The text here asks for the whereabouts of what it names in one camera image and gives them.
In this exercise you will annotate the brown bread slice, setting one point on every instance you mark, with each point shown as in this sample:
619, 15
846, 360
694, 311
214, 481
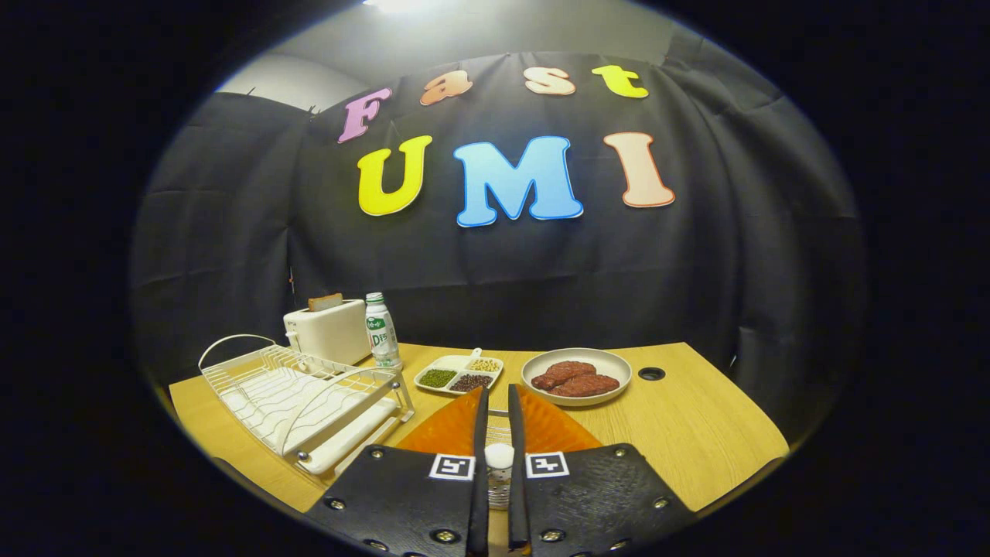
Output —
325, 302

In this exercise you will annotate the red raw meat slice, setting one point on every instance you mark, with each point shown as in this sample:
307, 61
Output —
592, 385
564, 371

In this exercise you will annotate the white toaster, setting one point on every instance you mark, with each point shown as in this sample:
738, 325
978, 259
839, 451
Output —
329, 333

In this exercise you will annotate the green label plastic bottle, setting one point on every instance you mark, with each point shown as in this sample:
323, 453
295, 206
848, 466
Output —
380, 333

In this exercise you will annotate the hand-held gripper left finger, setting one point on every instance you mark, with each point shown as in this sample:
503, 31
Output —
480, 433

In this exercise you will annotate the black backdrop cloth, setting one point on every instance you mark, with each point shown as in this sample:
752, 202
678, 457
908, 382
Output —
541, 271

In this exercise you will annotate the beige round plate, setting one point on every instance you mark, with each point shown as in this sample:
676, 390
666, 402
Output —
611, 363

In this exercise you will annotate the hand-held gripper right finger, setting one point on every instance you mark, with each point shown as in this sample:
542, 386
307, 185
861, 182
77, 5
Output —
517, 433

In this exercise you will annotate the dark red beans pile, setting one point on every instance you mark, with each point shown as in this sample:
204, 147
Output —
470, 381

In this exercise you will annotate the green beans pile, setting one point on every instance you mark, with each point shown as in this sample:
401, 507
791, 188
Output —
438, 377

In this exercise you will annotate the yellow beans pile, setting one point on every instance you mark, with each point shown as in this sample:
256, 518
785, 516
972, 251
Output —
485, 364

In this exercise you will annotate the white divided snack tray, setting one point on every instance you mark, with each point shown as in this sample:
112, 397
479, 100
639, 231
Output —
456, 361

